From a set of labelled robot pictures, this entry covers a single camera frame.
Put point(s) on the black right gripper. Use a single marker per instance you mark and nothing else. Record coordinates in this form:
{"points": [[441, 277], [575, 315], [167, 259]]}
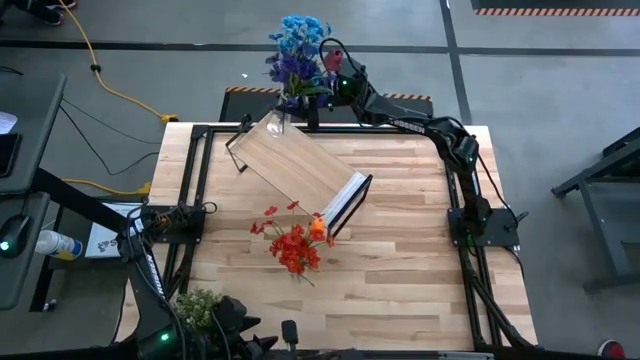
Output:
{"points": [[350, 90]]}

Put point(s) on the purple flower bunch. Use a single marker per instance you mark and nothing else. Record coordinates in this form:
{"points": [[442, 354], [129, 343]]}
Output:
{"points": [[295, 70]]}

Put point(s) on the black mat hazard striped edge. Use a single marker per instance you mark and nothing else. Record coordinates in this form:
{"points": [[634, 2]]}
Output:
{"points": [[235, 102], [555, 7]]}

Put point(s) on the white printed box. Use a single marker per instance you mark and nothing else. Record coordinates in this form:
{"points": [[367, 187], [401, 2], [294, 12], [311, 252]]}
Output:
{"points": [[100, 240]]}

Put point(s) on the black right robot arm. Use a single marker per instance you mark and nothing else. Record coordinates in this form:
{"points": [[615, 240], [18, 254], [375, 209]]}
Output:
{"points": [[450, 145]]}

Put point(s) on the grey desk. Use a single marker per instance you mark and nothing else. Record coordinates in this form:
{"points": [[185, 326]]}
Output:
{"points": [[30, 125]]}

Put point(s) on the clear glass vase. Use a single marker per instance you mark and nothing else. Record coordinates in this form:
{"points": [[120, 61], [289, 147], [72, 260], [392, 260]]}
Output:
{"points": [[276, 125]]}

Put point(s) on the white paper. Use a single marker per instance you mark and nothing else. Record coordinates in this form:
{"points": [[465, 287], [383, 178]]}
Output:
{"points": [[6, 122]]}

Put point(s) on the dark red tulip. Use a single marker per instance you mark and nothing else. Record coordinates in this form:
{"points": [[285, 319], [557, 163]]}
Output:
{"points": [[333, 60]]}

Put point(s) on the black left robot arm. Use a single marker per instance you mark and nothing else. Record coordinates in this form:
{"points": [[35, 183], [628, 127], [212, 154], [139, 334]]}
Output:
{"points": [[155, 280]]}

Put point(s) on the black computer mouse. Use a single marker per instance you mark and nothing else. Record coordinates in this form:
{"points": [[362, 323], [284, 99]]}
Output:
{"points": [[14, 235]]}

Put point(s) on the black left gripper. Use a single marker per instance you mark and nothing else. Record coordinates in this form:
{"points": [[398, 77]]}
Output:
{"points": [[232, 330]]}

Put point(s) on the black metal table frame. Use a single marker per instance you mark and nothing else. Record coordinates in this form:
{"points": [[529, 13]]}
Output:
{"points": [[330, 129]]}

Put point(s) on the black tablet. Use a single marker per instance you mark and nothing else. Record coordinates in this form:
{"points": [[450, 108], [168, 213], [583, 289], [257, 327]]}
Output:
{"points": [[7, 155]]}

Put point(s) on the wooden shelf black frame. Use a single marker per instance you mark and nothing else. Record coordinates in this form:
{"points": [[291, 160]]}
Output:
{"points": [[295, 165]]}

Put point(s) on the small red flower bunch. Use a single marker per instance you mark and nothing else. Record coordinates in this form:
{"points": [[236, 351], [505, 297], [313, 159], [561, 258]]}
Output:
{"points": [[260, 227]]}

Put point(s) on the black overhead rig frame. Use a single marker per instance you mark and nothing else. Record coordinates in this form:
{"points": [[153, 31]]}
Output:
{"points": [[85, 202]]}

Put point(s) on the white spray bottle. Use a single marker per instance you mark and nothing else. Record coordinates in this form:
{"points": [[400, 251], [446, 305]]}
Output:
{"points": [[57, 245]]}

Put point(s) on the potted green plant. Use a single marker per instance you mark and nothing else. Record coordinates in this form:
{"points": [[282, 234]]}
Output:
{"points": [[197, 307]]}

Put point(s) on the grey metal cart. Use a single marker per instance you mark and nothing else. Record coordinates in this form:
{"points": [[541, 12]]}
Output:
{"points": [[610, 200]]}

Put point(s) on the person's foot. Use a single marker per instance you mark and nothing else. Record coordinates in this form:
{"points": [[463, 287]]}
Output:
{"points": [[62, 4], [611, 350], [42, 15]]}

